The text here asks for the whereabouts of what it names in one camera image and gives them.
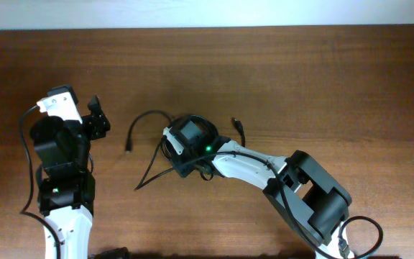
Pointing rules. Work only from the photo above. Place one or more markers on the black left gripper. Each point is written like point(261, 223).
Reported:
point(95, 121)

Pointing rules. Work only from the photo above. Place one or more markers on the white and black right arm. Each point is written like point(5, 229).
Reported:
point(306, 196)

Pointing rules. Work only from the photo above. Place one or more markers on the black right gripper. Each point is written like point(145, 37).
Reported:
point(177, 162)

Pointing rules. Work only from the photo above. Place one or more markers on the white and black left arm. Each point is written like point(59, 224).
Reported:
point(62, 140)

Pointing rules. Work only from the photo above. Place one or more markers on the black base bracket left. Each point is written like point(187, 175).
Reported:
point(116, 253)

